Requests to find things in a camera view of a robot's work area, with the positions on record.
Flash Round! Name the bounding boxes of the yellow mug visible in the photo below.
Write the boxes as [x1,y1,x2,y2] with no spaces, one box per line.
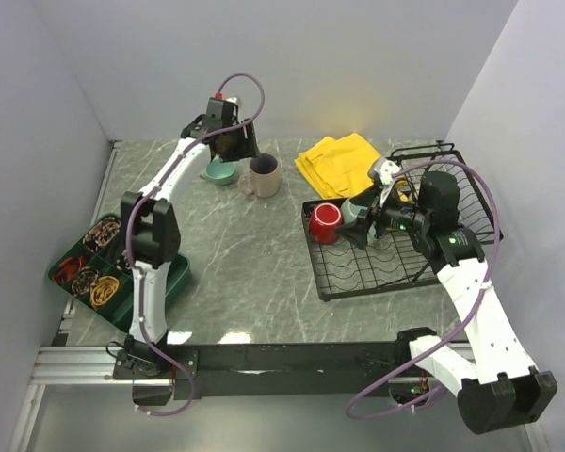
[395,179,413,202]

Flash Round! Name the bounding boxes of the small teal cup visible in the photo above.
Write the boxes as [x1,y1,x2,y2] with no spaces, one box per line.
[200,160,237,186]

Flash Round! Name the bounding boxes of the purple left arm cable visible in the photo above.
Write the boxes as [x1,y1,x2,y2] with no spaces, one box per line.
[124,72,267,418]

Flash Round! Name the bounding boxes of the green organizer tray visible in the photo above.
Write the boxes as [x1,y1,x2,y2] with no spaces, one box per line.
[45,213,193,331]

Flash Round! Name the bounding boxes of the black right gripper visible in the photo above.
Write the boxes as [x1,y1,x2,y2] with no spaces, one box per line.
[332,183,430,250]

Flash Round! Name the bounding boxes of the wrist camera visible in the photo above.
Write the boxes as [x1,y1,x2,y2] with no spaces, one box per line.
[215,92,242,110]
[367,157,400,206]

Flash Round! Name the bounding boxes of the black front base bar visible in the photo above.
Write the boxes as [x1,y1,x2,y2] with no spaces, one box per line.
[113,342,409,400]

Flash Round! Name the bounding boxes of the yellow cloth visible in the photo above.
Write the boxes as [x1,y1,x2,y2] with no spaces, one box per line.
[295,133,380,199]

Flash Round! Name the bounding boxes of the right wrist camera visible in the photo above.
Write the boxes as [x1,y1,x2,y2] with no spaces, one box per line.
[367,157,400,206]

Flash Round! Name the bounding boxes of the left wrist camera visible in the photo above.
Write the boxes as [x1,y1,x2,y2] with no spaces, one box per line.
[215,92,242,110]

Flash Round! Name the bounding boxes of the green glazed mug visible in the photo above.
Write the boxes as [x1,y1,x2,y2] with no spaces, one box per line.
[340,198,369,226]

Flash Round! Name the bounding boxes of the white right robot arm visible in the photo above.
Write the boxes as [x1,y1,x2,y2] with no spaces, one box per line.
[337,169,557,434]

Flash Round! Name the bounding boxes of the red mug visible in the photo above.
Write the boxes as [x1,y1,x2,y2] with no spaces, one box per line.
[309,202,344,245]

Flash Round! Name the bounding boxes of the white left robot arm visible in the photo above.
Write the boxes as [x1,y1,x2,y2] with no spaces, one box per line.
[120,93,259,379]

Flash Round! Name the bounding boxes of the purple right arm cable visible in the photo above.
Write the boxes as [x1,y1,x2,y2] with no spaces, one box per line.
[345,158,503,419]

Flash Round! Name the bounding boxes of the orange hair ties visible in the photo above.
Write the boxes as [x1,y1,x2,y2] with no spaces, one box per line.
[53,256,89,286]

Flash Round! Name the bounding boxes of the yellow hair ties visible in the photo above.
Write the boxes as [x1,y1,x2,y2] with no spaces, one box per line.
[89,275,121,307]

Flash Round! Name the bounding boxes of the pink mug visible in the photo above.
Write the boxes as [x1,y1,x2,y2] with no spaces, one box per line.
[238,153,282,199]

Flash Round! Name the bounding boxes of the brown black hair ties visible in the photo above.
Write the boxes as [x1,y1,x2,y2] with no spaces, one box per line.
[71,266,100,297]

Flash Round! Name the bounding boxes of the black wire dish rack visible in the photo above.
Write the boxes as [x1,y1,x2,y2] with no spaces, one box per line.
[301,142,493,301]

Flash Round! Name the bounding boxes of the pink black hair ties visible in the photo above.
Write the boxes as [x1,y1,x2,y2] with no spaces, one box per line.
[82,219,122,251]

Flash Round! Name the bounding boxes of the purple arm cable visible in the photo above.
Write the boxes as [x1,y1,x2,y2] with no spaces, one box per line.
[124,72,267,418]
[345,158,503,419]

